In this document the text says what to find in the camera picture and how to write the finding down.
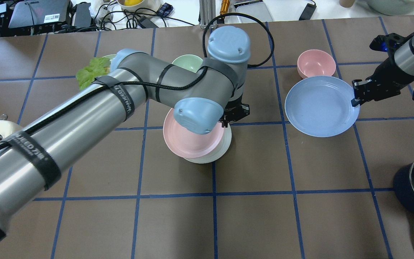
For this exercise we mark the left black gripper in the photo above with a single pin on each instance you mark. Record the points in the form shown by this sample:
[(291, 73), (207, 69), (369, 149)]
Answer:
[(236, 110)]

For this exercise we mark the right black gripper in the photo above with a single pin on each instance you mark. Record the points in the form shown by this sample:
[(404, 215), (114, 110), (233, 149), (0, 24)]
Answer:
[(387, 75)]

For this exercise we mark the blue plate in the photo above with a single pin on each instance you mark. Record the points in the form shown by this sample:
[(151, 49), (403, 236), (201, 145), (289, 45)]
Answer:
[(320, 106)]

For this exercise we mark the pink plate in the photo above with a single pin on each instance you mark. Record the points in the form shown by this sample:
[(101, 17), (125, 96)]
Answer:
[(181, 141)]

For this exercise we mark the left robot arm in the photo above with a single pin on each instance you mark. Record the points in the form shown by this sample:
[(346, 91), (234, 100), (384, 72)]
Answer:
[(32, 159)]

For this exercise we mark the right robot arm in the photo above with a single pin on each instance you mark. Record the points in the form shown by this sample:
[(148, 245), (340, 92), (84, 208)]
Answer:
[(404, 58)]

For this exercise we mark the cream white plate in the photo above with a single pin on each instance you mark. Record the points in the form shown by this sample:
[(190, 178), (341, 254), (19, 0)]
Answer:
[(219, 150)]

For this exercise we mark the pink bowl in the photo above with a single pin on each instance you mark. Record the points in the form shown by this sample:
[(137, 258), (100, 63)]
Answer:
[(315, 62)]

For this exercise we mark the green bowl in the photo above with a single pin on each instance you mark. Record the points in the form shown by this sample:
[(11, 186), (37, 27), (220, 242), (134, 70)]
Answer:
[(188, 61)]

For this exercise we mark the black power adapter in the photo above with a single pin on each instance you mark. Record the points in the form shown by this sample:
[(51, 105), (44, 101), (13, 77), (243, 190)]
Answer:
[(308, 11)]

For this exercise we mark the dark blue pot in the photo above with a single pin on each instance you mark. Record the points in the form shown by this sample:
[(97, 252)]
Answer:
[(403, 188)]

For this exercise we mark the green plate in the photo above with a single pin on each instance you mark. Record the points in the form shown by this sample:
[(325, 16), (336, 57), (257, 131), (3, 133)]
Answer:
[(107, 62)]

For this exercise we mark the green lettuce leaf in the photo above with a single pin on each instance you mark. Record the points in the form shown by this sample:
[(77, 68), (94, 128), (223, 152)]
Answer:
[(87, 74)]

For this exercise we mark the bowl with toy fruit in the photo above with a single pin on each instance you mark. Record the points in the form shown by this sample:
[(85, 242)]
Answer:
[(134, 5)]

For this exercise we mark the aluminium frame post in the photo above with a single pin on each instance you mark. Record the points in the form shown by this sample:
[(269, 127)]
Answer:
[(207, 13)]

